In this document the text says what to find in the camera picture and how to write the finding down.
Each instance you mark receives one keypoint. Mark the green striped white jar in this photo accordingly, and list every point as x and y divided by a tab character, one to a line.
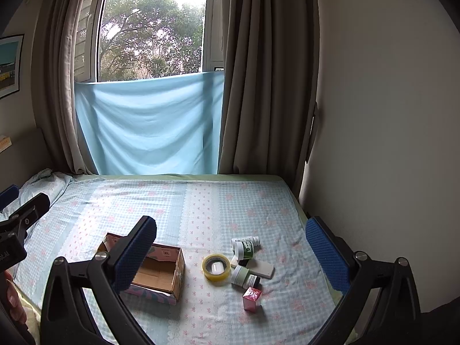
244	247

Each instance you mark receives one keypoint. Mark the flat white rectangular device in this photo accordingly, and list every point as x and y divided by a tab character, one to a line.
260	268

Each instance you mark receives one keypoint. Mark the small white pill bottle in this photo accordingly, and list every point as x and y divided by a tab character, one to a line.
234	262

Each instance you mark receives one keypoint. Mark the red pink small box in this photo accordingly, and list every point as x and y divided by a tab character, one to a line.
251	299

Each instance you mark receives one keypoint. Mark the floral checked bed sheet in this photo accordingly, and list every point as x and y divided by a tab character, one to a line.
201	217

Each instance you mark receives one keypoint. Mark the left brown curtain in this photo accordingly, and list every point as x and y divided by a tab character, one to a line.
52	86

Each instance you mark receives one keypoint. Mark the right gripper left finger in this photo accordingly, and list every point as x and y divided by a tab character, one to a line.
66	317

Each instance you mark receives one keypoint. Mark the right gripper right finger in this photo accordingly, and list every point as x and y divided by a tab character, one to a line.
355	275

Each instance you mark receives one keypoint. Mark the small white earbuds case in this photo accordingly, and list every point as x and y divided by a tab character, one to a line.
217	268

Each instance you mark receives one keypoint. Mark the yellow tape roll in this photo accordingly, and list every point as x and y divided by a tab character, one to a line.
206	267

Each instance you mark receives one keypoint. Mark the window with white frame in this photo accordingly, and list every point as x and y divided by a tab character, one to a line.
119	40

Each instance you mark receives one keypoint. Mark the pale green white-lid jar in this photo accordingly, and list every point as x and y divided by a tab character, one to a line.
239	276

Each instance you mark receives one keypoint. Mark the open cardboard box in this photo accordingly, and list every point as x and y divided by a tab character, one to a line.
160	277

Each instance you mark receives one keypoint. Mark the person's left hand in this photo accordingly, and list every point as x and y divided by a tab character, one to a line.
16	308

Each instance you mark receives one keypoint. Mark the right brown curtain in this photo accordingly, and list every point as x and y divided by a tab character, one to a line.
271	60

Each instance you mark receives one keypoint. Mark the framed wall picture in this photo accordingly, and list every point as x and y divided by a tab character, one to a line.
10	60

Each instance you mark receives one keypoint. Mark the brown curtain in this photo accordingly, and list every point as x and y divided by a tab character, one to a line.
52	86
271	60

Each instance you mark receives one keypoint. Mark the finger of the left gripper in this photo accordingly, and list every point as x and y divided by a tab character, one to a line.
8	196
27	215

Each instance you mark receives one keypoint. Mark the light blue hanging cloth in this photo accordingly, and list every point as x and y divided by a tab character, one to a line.
168	125

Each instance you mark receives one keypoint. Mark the floral pillow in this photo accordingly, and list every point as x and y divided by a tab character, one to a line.
51	183

